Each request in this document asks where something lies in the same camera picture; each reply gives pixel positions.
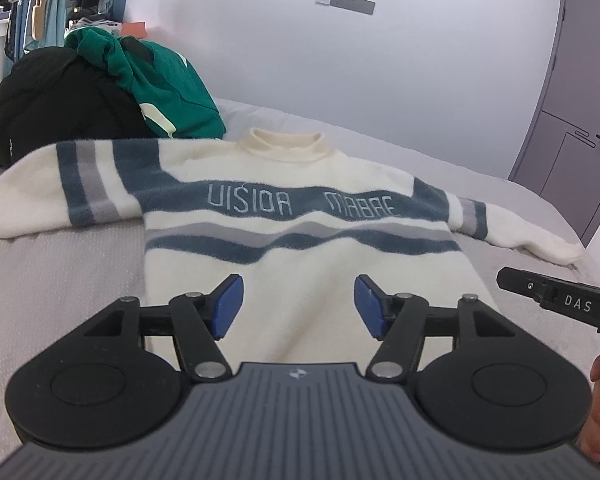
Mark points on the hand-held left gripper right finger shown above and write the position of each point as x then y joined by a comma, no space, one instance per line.
370,305

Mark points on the grey wall switch panel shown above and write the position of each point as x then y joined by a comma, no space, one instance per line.
347,2

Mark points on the orange box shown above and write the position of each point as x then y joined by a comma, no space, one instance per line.
134,31

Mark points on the cream sweater with blue stripes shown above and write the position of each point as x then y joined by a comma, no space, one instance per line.
305,270

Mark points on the grey door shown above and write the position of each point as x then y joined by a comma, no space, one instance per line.
575,85

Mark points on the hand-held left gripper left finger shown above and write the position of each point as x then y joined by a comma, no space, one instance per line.
227,302

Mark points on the green garment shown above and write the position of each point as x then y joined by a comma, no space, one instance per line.
170,90

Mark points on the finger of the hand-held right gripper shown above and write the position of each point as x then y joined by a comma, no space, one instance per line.
520,284

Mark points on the black garment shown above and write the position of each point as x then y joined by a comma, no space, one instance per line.
60,105

